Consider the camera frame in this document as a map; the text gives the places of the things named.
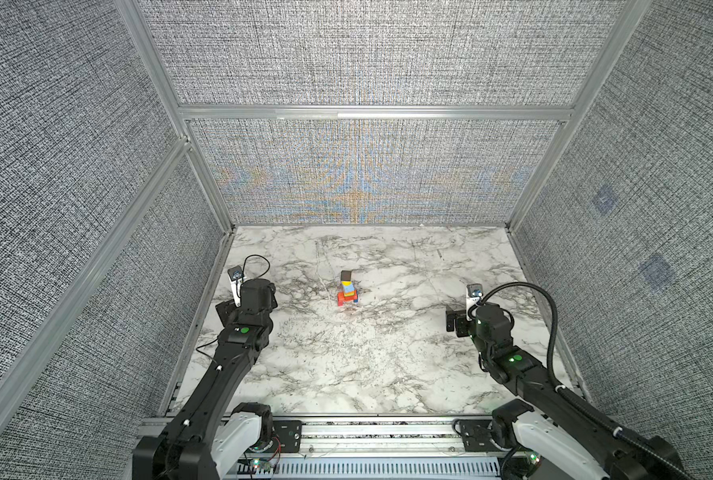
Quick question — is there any orange wood block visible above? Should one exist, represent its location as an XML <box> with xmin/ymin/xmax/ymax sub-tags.
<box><xmin>336</xmin><ymin>292</ymin><xmax>358</xmax><ymax>307</ymax></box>

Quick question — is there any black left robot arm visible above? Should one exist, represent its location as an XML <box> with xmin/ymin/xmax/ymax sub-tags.
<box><xmin>132</xmin><ymin>278</ymin><xmax>278</xmax><ymax>479</ymax></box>

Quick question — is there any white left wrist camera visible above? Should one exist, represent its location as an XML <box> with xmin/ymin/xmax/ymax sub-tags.
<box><xmin>228</xmin><ymin>265</ymin><xmax>244</xmax><ymax>307</ymax></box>

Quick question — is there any thin black left cable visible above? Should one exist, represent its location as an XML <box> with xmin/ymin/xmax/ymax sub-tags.
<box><xmin>195</xmin><ymin>254</ymin><xmax>272</xmax><ymax>367</ymax></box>

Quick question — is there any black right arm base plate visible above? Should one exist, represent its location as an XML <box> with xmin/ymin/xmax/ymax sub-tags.
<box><xmin>453</xmin><ymin>419</ymin><xmax>498</xmax><ymax>453</ymax></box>

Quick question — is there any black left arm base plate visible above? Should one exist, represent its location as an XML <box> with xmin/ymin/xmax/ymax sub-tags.
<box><xmin>274</xmin><ymin>420</ymin><xmax>304</xmax><ymax>454</ymax></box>

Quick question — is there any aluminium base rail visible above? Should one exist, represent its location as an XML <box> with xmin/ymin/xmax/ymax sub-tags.
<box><xmin>129</xmin><ymin>415</ymin><xmax>633</xmax><ymax>460</ymax></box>

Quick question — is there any grey vented cable tray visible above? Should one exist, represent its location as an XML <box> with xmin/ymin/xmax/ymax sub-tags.
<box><xmin>226</xmin><ymin>457</ymin><xmax>501</xmax><ymax>479</ymax></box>

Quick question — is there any aluminium frame post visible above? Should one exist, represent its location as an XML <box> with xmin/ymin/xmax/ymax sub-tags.
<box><xmin>505</xmin><ymin>0</ymin><xmax>652</xmax><ymax>232</ymax></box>

